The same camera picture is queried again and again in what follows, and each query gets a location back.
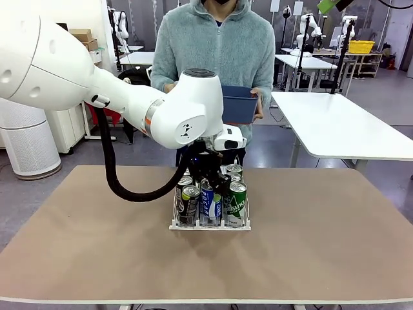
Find blue Pocari beverage can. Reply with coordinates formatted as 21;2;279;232
199;178;224;227

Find wooden shelf unit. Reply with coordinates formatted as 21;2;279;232
353;51;384;78

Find white box teal lid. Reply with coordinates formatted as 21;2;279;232
88;47;105;65

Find white background table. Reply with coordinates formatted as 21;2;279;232
117;51;156;70
274;54;339;94

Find large white table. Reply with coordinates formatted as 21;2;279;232
270;91;413;174

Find person's left hand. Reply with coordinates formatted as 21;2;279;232
250;88;265;119

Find black can lime-green top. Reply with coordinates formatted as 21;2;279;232
179;185;201;226

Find white cylindrical air purifier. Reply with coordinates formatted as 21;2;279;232
0;98;62;181

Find clear white can dispenser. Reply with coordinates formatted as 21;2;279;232
169;154;253;233

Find black jacket white trim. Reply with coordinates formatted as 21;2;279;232
116;66;153;145

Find black tripod stand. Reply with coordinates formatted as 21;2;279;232
329;17;354;95

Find thin black overhead cable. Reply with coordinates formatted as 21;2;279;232
379;0;413;9

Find yellow plastic basket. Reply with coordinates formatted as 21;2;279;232
348;40;376;54

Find orange jacket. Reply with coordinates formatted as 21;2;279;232
102;108;123;127

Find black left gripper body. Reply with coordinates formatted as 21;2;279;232
188;150;224;181

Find white desk wooden top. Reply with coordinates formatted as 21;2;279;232
48;105;88;155

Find person in mint fleece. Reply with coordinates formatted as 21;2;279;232
150;0;276;167

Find person's left forearm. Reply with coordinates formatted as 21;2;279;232
257;64;276;107

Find person's right forearm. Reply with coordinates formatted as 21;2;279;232
150;66;177;90

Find thin black stand pole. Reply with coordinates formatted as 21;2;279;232
296;12;312;93

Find blue plastic bin orange handles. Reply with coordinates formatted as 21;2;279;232
222;85;261;126

